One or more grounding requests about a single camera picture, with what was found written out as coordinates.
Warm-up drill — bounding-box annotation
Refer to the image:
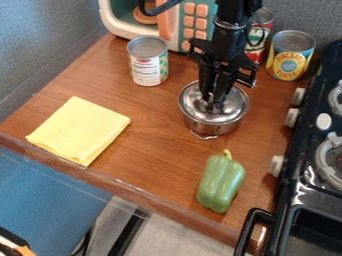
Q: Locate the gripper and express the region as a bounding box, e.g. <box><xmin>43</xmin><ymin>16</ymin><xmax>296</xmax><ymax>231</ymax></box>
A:
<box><xmin>185</xmin><ymin>17</ymin><xmax>261</xmax><ymax>113</ymax></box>

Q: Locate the silver metal lid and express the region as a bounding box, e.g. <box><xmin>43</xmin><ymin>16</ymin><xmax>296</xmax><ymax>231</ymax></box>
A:
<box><xmin>176</xmin><ymin>79</ymin><xmax>252</xmax><ymax>124</ymax></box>

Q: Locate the silver pot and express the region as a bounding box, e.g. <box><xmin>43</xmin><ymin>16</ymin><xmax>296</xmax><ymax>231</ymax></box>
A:
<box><xmin>179</xmin><ymin>107</ymin><xmax>250</xmax><ymax>140</ymax></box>

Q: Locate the red can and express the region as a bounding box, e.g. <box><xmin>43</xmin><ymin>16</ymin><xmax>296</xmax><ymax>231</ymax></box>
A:
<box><xmin>243</xmin><ymin>6</ymin><xmax>277</xmax><ymax>65</ymax></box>

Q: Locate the white and green can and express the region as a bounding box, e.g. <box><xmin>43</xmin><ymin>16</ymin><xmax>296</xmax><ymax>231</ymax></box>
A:
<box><xmin>125</xmin><ymin>35</ymin><xmax>171</xmax><ymax>88</ymax></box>

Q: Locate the toy microwave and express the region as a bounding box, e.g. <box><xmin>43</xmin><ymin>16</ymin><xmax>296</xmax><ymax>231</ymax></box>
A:
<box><xmin>97</xmin><ymin>0</ymin><xmax>221</xmax><ymax>53</ymax></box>

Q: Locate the yellow can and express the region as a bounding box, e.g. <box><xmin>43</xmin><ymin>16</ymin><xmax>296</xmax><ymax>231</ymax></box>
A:
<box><xmin>264</xmin><ymin>29</ymin><xmax>318</xmax><ymax>82</ymax></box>

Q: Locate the green toy pepper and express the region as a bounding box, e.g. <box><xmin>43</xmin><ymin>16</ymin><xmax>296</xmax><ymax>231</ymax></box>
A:
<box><xmin>195</xmin><ymin>148</ymin><xmax>248</xmax><ymax>215</ymax></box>

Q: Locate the toy stove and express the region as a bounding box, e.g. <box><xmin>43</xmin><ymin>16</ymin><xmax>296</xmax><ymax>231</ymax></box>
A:
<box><xmin>232</xmin><ymin>39</ymin><xmax>342</xmax><ymax>256</ymax></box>

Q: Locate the yellow cloth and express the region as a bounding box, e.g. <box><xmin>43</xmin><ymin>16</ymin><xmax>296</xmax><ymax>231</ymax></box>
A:
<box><xmin>24</xmin><ymin>95</ymin><xmax>133</xmax><ymax>168</ymax></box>

